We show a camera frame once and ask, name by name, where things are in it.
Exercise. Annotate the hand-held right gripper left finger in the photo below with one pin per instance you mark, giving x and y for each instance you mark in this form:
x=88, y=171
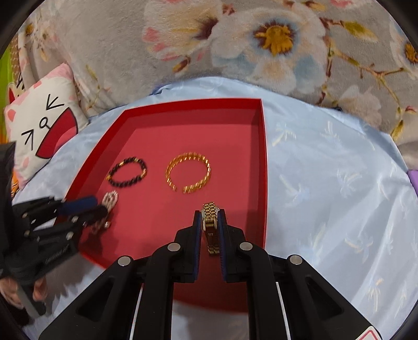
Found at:
x=197, y=236

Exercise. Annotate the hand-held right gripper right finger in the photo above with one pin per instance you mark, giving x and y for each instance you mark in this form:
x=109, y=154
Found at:
x=222, y=239

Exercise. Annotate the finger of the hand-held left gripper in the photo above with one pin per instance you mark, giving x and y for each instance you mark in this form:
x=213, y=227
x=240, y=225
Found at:
x=94, y=215
x=80, y=203

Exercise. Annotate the gold link watch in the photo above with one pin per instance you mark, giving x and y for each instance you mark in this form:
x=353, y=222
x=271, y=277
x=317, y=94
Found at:
x=210, y=222

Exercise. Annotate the red cardboard box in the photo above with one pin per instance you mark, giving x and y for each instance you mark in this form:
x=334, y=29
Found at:
x=196, y=137

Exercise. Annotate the person's left hand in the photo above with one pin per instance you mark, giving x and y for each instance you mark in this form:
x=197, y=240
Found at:
x=39, y=289

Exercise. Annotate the gold open bangle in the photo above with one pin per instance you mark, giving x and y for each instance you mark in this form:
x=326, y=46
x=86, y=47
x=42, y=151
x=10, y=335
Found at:
x=207, y=171

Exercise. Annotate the cat face pillow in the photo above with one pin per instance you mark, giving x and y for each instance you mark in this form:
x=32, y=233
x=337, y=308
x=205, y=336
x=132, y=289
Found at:
x=49, y=108

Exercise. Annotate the light blue patterned quilt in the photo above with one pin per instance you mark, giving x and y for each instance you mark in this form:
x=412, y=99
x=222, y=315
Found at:
x=326, y=196

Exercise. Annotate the colourful cartoon sheet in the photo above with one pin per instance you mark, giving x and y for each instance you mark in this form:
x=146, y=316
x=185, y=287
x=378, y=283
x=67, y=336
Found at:
x=6, y=75

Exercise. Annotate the grey floral cushion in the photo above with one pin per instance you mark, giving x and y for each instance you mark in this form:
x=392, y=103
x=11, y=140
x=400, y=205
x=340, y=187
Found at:
x=130, y=49

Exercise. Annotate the purple object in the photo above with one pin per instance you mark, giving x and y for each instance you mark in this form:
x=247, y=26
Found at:
x=414, y=179

